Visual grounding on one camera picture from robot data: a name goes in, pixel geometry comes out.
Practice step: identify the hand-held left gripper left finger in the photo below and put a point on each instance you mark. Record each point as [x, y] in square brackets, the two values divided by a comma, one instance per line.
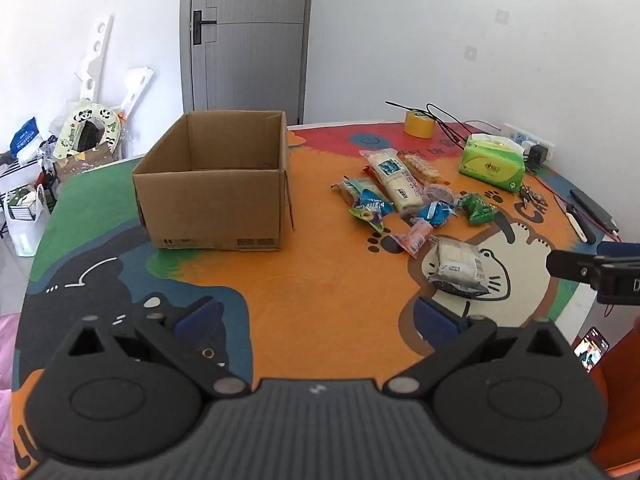
[200, 319]

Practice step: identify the yellow tape roll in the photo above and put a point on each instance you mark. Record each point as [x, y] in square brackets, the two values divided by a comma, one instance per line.
[419, 125]

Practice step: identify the pink cloth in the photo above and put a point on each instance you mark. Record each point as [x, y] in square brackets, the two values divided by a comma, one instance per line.
[5, 345]

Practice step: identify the short white foam board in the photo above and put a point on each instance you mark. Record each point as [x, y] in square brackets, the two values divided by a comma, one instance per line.
[135, 90]

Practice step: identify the grey door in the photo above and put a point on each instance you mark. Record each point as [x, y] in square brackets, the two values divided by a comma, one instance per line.
[250, 60]

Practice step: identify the green banded cracker packet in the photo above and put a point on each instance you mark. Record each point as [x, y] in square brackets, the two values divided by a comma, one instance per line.
[349, 189]

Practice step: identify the green tissue pack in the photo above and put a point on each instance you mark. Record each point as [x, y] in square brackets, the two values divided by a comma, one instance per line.
[492, 167]

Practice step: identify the tall white foam board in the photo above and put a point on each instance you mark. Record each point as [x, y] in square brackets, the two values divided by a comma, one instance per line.
[95, 55]

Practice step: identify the white bag with basket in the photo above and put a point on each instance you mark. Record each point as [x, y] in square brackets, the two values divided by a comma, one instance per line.
[25, 225]

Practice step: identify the white wall socket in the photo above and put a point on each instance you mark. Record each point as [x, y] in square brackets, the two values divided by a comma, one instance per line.
[501, 16]
[471, 53]

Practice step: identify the colourful printed table mat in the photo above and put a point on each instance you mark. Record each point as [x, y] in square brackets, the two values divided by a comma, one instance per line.
[310, 280]

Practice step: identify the blue plastic bag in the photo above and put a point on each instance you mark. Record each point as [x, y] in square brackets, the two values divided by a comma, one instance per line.
[25, 136]

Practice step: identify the flattened brown carton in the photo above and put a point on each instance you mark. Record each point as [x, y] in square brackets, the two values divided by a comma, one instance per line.
[82, 161]

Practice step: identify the orange chair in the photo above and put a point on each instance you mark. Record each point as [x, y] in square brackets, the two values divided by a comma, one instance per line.
[620, 410]

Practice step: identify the panda print toilet seat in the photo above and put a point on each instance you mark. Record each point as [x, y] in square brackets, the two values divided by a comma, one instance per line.
[70, 130]

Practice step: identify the white pen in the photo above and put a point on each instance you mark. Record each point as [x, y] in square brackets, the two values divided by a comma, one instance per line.
[577, 225]

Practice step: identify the red striped snack packet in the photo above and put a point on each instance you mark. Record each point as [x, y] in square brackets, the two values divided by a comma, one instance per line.
[416, 237]

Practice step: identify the clear biscuit packet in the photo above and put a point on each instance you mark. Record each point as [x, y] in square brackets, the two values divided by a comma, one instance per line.
[422, 170]

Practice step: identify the white power strip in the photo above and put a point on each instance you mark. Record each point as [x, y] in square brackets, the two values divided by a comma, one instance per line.
[525, 137]

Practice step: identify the long white bread packet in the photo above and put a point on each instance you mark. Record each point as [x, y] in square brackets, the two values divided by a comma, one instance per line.
[395, 180]

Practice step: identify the purple cake packet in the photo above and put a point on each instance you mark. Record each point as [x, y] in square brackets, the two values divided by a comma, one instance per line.
[439, 193]

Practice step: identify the green candy packet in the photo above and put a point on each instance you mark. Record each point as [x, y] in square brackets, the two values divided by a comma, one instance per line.
[367, 217]

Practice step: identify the black charger plug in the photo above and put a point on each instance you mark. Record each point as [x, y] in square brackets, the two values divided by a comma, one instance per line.
[537, 155]

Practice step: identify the small red snack packet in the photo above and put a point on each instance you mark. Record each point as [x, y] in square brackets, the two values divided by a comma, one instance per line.
[368, 170]

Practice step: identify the brown cardboard box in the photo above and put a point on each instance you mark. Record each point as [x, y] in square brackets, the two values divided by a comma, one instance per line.
[210, 210]

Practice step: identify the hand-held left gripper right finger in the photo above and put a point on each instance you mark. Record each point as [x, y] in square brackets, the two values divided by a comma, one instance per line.
[436, 317]

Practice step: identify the smartphone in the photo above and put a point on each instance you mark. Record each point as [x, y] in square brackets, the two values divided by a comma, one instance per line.
[592, 347]

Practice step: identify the white wafer packet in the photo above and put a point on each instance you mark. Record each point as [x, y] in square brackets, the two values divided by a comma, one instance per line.
[457, 260]

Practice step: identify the blue snack packet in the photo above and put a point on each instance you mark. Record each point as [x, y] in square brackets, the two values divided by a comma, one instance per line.
[435, 212]
[372, 200]

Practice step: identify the green crinkled snack packet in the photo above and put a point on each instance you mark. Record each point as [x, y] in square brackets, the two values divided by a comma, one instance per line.
[477, 208]

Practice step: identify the bunch of keys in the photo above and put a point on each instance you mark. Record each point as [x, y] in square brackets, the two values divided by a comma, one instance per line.
[527, 194]

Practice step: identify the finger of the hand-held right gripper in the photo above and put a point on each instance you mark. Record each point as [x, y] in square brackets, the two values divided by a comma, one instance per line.
[570, 266]
[620, 248]

